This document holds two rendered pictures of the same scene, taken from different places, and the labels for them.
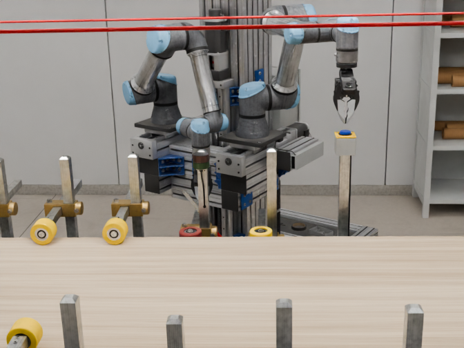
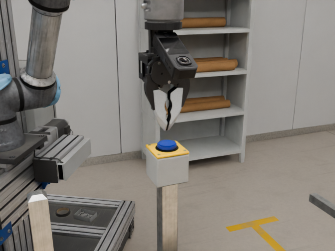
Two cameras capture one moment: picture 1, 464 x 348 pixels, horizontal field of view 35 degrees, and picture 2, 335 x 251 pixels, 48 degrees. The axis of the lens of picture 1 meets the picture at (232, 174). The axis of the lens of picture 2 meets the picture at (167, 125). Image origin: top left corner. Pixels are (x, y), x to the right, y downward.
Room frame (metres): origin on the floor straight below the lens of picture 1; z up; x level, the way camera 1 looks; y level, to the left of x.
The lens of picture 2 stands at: (1.83, -0.10, 1.51)
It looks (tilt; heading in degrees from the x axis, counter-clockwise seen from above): 19 degrees down; 335
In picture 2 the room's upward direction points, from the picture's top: straight up
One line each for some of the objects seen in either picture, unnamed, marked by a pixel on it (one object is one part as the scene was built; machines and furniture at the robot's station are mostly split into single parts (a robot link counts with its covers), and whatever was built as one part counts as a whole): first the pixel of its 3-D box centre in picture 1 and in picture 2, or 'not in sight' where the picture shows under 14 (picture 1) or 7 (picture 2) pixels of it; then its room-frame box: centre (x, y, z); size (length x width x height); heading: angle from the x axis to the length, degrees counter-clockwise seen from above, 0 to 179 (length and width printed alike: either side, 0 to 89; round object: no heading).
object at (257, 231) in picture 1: (261, 244); not in sight; (2.37, -0.10, 0.85); 0.08 x 0.08 x 0.11
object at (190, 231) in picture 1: (190, 244); not in sight; (2.39, 0.15, 0.85); 0.08 x 0.08 x 0.11
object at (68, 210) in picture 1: (63, 208); not in sight; (2.54, 0.63, 0.95); 0.14 x 0.06 x 0.05; 87
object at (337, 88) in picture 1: (346, 79); (162, 53); (2.51, -0.40, 1.41); 0.09 x 0.08 x 0.12; 177
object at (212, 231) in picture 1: (199, 233); not in sight; (2.51, 0.13, 0.85); 0.14 x 0.06 x 0.05; 87
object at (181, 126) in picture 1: (191, 128); not in sight; (2.98, 0.16, 1.12); 0.11 x 0.11 x 0.08; 32
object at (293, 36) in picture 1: (282, 25); not in sight; (2.76, -0.20, 1.57); 0.49 x 0.11 x 0.12; 15
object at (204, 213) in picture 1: (204, 212); not in sight; (2.51, 0.11, 0.93); 0.04 x 0.04 x 0.48; 87
